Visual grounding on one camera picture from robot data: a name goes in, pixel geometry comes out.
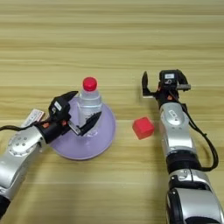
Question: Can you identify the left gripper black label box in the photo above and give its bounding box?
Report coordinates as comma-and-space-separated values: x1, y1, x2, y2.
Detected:
48, 95, 72, 123

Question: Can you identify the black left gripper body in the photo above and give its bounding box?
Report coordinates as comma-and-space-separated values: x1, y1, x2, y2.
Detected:
38, 118, 82, 144

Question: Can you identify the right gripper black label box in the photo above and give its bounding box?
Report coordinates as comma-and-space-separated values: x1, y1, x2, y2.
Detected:
158, 69, 180, 88

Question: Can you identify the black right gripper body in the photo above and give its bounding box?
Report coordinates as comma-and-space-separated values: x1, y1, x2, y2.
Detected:
153, 83, 193, 109

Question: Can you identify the small red white box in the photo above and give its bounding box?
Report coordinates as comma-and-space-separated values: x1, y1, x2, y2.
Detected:
20, 108, 46, 128

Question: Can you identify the red cube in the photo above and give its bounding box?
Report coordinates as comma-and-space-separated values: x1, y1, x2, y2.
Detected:
132, 116, 156, 140

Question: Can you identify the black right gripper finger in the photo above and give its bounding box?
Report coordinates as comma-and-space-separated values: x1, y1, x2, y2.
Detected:
141, 71, 156, 99
175, 69, 189, 86

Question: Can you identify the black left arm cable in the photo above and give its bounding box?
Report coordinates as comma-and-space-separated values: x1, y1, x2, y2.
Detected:
0, 121, 49, 132

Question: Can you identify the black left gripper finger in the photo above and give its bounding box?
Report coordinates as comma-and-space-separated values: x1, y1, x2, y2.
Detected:
55, 90, 79, 103
77, 111, 102, 137

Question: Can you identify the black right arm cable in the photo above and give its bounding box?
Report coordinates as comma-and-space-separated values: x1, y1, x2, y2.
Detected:
178, 99, 220, 172

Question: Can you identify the clear bottle with red cap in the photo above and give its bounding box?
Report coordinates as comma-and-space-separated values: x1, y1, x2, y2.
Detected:
76, 76, 103, 138

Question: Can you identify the lilac round plate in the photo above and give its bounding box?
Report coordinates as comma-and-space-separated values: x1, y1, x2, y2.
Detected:
48, 96, 117, 161

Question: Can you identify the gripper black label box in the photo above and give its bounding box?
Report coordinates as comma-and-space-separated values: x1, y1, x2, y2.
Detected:
158, 69, 180, 88
48, 95, 72, 123

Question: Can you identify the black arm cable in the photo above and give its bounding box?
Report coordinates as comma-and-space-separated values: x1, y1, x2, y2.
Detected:
0, 121, 49, 132
178, 99, 220, 172

